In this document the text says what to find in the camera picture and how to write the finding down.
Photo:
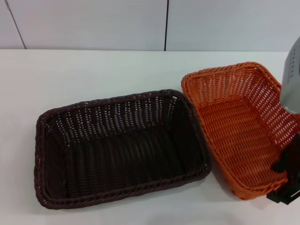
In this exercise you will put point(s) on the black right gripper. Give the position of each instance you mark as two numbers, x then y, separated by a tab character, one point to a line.
296	159

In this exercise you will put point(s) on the orange wicker basket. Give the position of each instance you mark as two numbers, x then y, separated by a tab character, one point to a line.
234	126

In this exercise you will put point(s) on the dark brown wicker basket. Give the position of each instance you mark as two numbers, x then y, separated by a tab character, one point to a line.
122	150

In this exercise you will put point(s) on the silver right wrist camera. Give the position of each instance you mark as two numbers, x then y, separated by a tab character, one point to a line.
291	77

